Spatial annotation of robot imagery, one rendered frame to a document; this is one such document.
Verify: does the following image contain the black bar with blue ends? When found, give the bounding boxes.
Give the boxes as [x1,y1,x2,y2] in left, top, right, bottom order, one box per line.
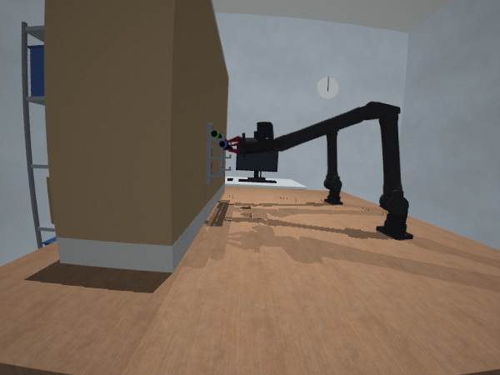
[218,140,231,149]

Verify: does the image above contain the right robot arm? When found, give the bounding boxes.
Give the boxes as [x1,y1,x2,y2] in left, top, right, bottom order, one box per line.
[323,130,343,205]

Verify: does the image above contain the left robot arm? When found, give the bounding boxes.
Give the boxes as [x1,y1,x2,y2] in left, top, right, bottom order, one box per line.
[256,102,413,240]

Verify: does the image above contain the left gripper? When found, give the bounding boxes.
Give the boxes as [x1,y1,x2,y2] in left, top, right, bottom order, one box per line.
[224,133,258,157]

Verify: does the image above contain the black bar with green ends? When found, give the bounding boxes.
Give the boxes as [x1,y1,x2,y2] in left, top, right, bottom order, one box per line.
[210,130,222,138]

